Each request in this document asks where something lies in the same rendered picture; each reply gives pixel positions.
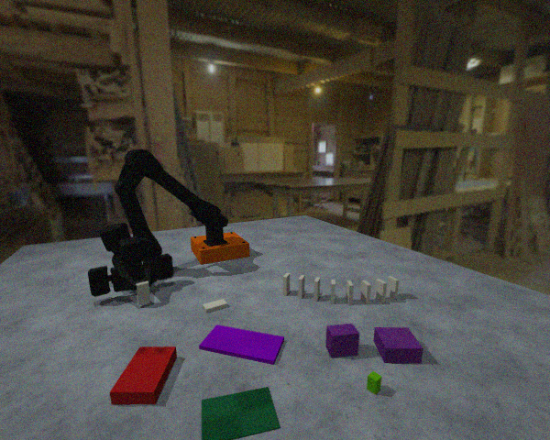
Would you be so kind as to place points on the small green block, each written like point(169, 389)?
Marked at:
point(374, 380)

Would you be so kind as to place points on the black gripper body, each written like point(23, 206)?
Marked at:
point(99, 279)

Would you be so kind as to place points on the green flat rectangular tile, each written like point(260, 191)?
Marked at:
point(238, 415)

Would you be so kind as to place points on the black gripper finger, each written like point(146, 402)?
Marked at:
point(121, 280)
point(150, 273)

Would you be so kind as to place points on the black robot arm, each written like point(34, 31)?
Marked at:
point(143, 245)

